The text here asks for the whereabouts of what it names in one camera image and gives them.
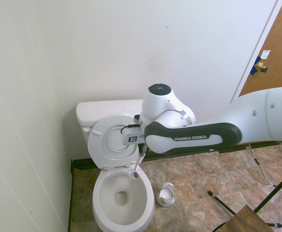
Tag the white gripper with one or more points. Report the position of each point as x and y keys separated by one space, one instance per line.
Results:
x=131 y=135

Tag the white toilet brush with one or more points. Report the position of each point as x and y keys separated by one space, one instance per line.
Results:
x=134 y=172

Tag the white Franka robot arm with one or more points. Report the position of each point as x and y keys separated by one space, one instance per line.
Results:
x=264 y=116

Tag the white toilet seat with lid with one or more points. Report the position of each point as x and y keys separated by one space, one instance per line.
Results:
x=97 y=149

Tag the white toilet bowl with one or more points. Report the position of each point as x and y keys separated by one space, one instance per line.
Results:
x=151 y=205

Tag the white toilet tank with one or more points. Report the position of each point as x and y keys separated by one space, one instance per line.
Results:
x=85 y=134

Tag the white tank lid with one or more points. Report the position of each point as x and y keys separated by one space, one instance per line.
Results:
x=107 y=108

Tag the black rubber baseboard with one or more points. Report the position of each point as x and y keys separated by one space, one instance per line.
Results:
x=82 y=164

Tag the white brush holder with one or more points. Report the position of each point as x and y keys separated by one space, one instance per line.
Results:
x=165 y=204

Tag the blue tape strip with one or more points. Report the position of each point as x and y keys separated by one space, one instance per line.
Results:
x=253 y=71

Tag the brass door knob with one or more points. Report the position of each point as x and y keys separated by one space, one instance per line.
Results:
x=260 y=66

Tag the small white door label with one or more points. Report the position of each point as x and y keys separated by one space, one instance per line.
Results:
x=265 y=54

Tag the brown wooden door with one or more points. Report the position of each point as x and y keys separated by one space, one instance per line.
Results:
x=276 y=36

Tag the black camera tripod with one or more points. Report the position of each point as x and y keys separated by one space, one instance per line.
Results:
x=276 y=188

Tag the white door frame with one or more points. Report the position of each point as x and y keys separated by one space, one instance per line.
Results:
x=254 y=62

